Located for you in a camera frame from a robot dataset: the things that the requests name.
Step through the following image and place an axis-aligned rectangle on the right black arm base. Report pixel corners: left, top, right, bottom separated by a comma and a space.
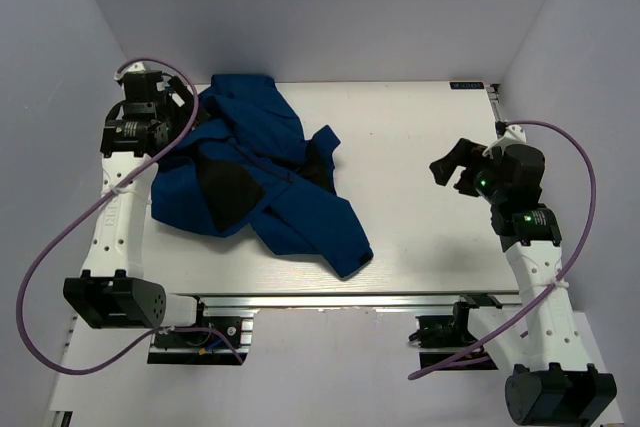
408, 294, 503, 369

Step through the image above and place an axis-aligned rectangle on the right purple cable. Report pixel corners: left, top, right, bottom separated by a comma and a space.
407, 119, 598, 381

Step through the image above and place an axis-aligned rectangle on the blue jacket with black lining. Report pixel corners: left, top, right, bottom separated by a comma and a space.
151, 74, 374, 278

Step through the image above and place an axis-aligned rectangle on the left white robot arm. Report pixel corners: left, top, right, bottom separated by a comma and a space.
63, 63, 212, 346

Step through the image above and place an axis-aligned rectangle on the white front panel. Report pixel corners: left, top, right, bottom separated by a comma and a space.
47, 307, 626, 427

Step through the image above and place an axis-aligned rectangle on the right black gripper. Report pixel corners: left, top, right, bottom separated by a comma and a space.
429, 138, 508, 205

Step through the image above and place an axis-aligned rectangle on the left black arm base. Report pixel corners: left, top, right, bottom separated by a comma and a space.
147, 297, 257, 366

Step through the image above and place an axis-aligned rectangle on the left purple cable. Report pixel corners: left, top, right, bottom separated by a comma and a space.
16, 56, 246, 376

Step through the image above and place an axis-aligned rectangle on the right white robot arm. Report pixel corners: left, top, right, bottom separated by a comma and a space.
410, 122, 617, 426

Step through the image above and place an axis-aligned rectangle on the right blue table label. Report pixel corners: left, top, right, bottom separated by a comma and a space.
449, 81, 485, 90

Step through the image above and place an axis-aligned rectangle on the purple cable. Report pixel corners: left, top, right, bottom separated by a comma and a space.
407, 119, 598, 381
16, 56, 246, 376

